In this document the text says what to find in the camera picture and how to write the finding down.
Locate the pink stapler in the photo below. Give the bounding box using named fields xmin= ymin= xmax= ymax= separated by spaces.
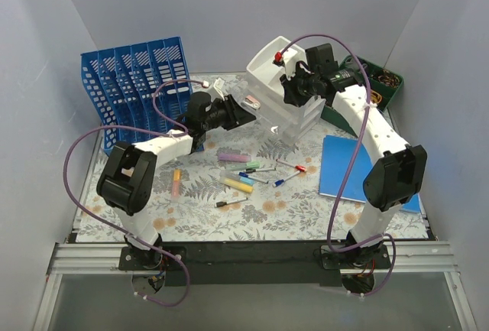
xmin=244 ymin=96 xmax=261 ymax=110

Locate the white drawer organizer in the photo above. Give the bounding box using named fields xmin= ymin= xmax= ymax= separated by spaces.
xmin=246 ymin=36 xmax=325 ymax=128

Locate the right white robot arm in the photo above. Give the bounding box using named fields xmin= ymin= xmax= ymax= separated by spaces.
xmin=280 ymin=44 xmax=427 ymax=268

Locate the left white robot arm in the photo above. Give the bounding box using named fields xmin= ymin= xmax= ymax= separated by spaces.
xmin=96 ymin=92 xmax=256 ymax=270

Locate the purple highlighter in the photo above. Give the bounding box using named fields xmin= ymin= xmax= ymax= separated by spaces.
xmin=218 ymin=153 xmax=251 ymax=163

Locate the green highlighter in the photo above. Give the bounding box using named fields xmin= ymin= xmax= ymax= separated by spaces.
xmin=226 ymin=161 xmax=261 ymax=171

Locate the black cap marker middle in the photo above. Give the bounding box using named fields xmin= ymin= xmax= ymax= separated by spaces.
xmin=244 ymin=167 xmax=276 ymax=174

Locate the black cap marker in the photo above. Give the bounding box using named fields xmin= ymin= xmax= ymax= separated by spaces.
xmin=244 ymin=167 xmax=276 ymax=174
xmin=215 ymin=197 xmax=248 ymax=208

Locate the blue pen marker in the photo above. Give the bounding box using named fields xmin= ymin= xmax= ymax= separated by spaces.
xmin=238 ymin=172 xmax=270 ymax=184

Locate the blue highlighter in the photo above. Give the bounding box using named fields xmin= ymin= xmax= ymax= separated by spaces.
xmin=220 ymin=170 xmax=254 ymax=186

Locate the yellow highlighter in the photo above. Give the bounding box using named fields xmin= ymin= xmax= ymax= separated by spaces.
xmin=219 ymin=177 xmax=253 ymax=193

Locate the blue cap marker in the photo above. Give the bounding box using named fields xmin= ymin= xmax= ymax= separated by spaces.
xmin=273 ymin=170 xmax=301 ymax=187

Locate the blue notebook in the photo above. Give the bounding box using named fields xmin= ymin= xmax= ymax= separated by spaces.
xmin=317 ymin=135 xmax=421 ymax=214

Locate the red cap marker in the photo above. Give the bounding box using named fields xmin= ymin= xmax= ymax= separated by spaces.
xmin=276 ymin=159 xmax=306 ymax=172

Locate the orange pink highlighter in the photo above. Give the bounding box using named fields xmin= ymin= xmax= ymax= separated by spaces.
xmin=170 ymin=169 xmax=181 ymax=201

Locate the green compartment tray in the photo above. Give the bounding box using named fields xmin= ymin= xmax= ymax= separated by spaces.
xmin=321 ymin=58 xmax=404 ymax=136

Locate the black cap marker front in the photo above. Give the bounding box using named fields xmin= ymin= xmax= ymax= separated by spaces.
xmin=215 ymin=197 xmax=248 ymax=208

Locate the blue plastic file rack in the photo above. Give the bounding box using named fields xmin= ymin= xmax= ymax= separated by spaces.
xmin=81 ymin=37 xmax=193 ymax=133

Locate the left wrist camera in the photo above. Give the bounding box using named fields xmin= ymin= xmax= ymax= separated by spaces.
xmin=207 ymin=77 xmax=226 ymax=100

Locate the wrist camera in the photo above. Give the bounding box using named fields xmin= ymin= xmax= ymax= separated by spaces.
xmin=273 ymin=47 xmax=305 ymax=80
xmin=207 ymin=77 xmax=226 ymax=100

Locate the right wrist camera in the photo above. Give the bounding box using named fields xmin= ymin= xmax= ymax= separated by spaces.
xmin=273 ymin=47 xmax=305 ymax=80

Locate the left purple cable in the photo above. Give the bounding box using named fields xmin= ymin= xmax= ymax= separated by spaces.
xmin=63 ymin=80 xmax=211 ymax=307

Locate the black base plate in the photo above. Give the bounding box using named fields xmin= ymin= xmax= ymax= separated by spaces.
xmin=118 ymin=239 xmax=394 ymax=288

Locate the aluminium frame rail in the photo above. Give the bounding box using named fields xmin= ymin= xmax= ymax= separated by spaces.
xmin=34 ymin=240 xmax=477 ymax=330

